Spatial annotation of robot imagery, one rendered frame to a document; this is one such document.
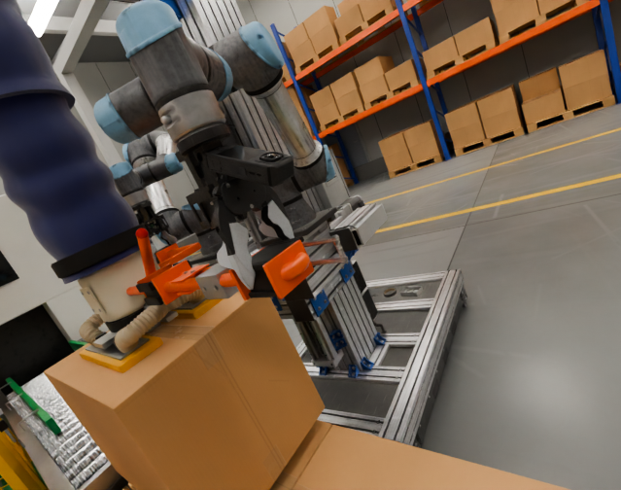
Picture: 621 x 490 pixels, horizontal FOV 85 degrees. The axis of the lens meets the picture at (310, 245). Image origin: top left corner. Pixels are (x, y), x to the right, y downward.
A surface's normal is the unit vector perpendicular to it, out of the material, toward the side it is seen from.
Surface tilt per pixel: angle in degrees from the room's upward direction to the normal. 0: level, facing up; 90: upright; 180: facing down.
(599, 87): 90
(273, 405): 90
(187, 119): 90
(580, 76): 90
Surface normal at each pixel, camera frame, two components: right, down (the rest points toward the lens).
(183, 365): 0.73, -0.14
